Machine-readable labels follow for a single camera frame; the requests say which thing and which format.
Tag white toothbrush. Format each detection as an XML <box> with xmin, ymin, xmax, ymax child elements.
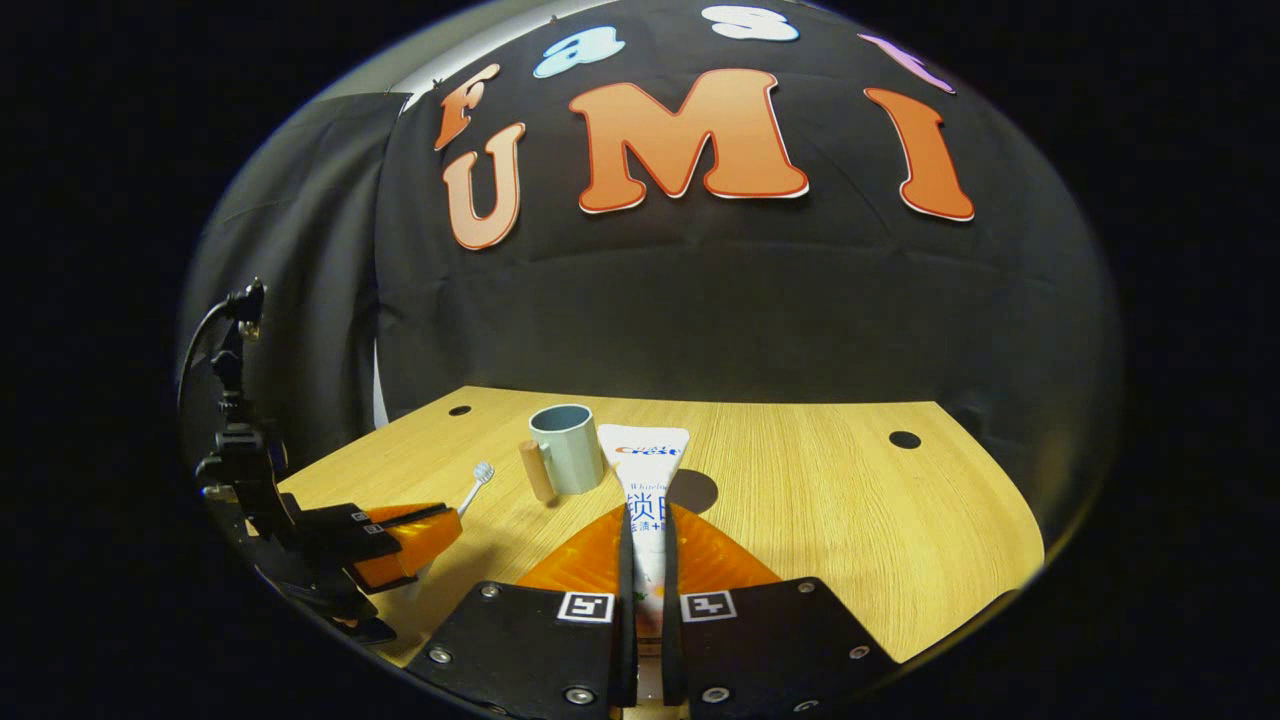
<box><xmin>455</xmin><ymin>462</ymin><xmax>496</xmax><ymax>517</ymax></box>

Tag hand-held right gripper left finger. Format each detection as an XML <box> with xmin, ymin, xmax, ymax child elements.
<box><xmin>405</xmin><ymin>503</ymin><xmax>638</xmax><ymax>720</ymax></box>

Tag white toothpaste tube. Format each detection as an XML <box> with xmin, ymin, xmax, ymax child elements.
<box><xmin>597</xmin><ymin>424</ymin><xmax>691</xmax><ymax>701</ymax></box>

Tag wooden desktop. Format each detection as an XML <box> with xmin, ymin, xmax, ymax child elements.
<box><xmin>245</xmin><ymin>387</ymin><xmax>1046</xmax><ymax>720</ymax></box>

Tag blue-grey cup with wooden handle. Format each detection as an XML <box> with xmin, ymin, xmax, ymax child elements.
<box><xmin>518</xmin><ymin>404</ymin><xmax>605</xmax><ymax>503</ymax></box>

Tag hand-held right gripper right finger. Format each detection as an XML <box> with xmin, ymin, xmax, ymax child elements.
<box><xmin>660</xmin><ymin>503</ymin><xmax>901</xmax><ymax>720</ymax></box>

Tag black backdrop cloth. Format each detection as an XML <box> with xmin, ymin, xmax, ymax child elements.
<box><xmin>180</xmin><ymin>0</ymin><xmax>1121</xmax><ymax>481</ymax></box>

